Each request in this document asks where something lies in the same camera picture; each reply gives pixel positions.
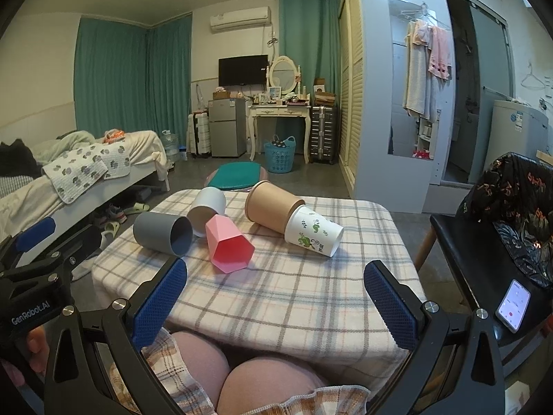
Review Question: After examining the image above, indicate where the white plastic cup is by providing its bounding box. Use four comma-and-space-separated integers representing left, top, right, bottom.
187, 186, 226, 238

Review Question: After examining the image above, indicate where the grey plastic cup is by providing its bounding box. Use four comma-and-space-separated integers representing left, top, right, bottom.
133, 212, 193, 257

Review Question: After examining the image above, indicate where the pink faceted cup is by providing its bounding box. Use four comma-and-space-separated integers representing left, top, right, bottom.
205, 214, 255, 274

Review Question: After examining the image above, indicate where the white cactus print cup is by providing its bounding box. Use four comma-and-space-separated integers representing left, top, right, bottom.
284, 205, 344, 258

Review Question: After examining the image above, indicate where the brown paper cup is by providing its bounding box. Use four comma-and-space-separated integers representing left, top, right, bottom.
245, 181, 306, 234

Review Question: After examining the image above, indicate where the person's left hand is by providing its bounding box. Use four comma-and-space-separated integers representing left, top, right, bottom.
1, 326, 50, 388

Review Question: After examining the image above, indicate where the bed with beige bedding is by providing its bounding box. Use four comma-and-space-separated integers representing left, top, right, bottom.
1, 130, 169, 238

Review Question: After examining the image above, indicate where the smartphone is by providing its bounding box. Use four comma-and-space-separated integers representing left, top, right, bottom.
496, 279, 531, 333

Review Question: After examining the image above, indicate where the plaid tablecloth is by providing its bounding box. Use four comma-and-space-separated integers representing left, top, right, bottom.
91, 187, 430, 392

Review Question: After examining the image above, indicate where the cactus print quilt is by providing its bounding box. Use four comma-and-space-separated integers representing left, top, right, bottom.
42, 141, 130, 204

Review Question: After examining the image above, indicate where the black floral chair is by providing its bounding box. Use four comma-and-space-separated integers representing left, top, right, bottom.
430, 153, 552, 346

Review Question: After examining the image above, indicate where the pink stool with green cushion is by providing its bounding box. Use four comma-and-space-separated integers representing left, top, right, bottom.
204, 162, 268, 191

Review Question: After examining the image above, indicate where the water jug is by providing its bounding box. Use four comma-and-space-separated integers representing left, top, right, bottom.
161, 129, 179, 162

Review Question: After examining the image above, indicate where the white suitcase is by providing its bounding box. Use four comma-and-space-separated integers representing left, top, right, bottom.
187, 111, 211, 156

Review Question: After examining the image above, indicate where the blue laundry basket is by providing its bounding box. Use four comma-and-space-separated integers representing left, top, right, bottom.
263, 136, 296, 173

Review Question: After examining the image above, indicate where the silver mini fridge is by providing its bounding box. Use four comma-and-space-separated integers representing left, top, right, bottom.
208, 99, 246, 157

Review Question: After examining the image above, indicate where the black silver suitcase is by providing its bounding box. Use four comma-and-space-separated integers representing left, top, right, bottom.
308, 106, 338, 164

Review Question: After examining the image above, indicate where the white washing machine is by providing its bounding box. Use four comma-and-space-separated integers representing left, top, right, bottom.
478, 98, 549, 177

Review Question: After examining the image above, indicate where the white hanging garment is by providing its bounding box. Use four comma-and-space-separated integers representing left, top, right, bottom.
403, 19, 439, 123

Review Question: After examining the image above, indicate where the green corner curtain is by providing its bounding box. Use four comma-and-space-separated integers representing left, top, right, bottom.
73, 14, 192, 145

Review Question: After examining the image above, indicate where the white dressing table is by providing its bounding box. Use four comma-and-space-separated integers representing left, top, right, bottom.
247, 104, 312, 165

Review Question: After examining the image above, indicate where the white wardrobe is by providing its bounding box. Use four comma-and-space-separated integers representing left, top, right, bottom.
353, 0, 454, 214

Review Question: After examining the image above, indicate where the black television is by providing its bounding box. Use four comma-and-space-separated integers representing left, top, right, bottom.
218, 54, 269, 87

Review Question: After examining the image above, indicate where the oval vanity mirror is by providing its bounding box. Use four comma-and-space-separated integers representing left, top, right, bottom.
267, 55, 301, 95

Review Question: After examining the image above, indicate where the pink hanging towel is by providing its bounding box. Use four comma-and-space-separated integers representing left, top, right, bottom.
412, 19, 452, 81

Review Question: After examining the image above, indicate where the green window curtain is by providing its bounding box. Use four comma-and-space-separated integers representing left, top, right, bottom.
275, 0, 341, 152

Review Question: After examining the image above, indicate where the white air conditioner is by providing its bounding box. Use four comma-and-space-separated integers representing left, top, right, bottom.
210, 7, 271, 32

